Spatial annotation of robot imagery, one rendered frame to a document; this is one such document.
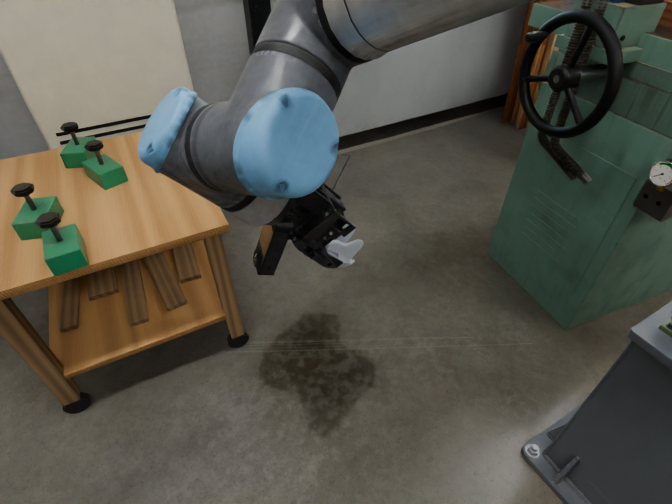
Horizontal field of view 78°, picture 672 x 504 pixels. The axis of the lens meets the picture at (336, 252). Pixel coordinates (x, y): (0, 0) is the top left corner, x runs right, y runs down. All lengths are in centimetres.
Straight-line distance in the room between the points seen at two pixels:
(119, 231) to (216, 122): 78
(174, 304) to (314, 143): 106
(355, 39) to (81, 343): 121
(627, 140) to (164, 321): 138
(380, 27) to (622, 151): 107
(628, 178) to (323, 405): 105
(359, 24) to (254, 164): 14
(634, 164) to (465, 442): 87
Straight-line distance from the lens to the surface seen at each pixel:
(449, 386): 139
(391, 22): 35
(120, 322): 141
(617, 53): 113
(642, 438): 109
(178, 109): 44
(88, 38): 163
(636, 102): 133
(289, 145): 35
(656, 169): 124
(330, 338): 144
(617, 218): 140
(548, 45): 287
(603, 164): 140
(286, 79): 38
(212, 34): 200
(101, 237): 114
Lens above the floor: 116
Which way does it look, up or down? 41 degrees down
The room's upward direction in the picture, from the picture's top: straight up
